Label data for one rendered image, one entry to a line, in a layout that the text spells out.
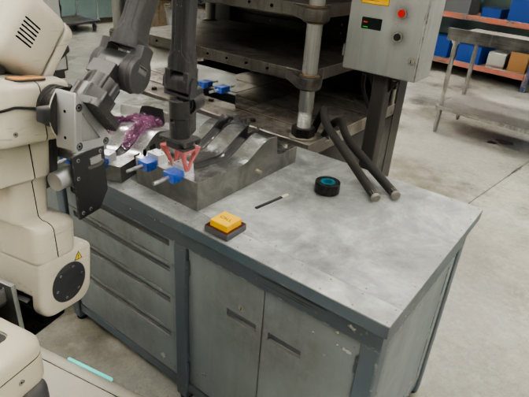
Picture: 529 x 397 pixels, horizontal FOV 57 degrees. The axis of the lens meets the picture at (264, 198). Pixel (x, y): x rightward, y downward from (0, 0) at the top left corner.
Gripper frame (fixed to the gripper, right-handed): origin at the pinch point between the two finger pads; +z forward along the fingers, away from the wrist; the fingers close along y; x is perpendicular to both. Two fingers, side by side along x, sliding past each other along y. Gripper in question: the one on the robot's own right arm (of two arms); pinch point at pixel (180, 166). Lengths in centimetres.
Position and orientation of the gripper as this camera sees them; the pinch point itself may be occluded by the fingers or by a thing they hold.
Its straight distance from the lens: 140.9
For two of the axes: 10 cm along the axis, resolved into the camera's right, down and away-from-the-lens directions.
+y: -8.0, -3.3, 5.1
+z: -0.6, 8.8, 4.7
